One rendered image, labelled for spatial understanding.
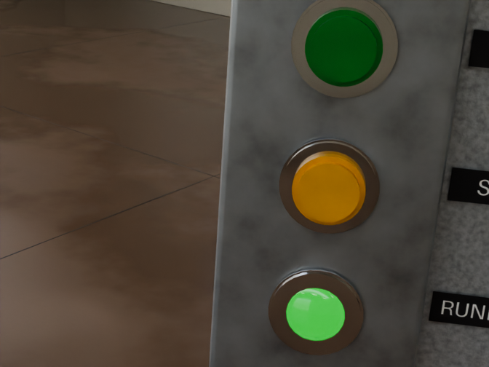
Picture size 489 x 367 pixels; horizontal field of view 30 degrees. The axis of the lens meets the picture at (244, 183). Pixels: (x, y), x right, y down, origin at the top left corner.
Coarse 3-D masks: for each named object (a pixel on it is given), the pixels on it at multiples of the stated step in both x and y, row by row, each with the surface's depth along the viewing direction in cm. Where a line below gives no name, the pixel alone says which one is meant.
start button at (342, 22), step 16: (336, 16) 30; (352, 16) 30; (320, 32) 30; (336, 32) 30; (352, 32) 30; (368, 32) 30; (320, 48) 30; (336, 48) 30; (352, 48) 30; (368, 48) 30; (320, 64) 31; (336, 64) 30; (352, 64) 30; (368, 64) 30; (336, 80) 31; (352, 80) 31
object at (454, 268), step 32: (480, 0) 32; (480, 96) 33; (480, 128) 33; (448, 160) 34; (480, 160) 33; (448, 224) 34; (480, 224) 34; (448, 256) 35; (480, 256) 35; (448, 288) 35; (480, 288) 35; (448, 352) 36; (480, 352) 36
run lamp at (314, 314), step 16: (288, 304) 34; (304, 304) 34; (320, 304) 34; (336, 304) 34; (288, 320) 34; (304, 320) 34; (320, 320) 34; (336, 320) 34; (304, 336) 35; (320, 336) 34
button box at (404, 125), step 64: (256, 0) 31; (384, 0) 30; (448, 0) 30; (256, 64) 32; (448, 64) 31; (256, 128) 32; (320, 128) 32; (384, 128) 32; (448, 128) 32; (256, 192) 33; (384, 192) 33; (256, 256) 34; (320, 256) 34; (384, 256) 33; (256, 320) 35; (384, 320) 34
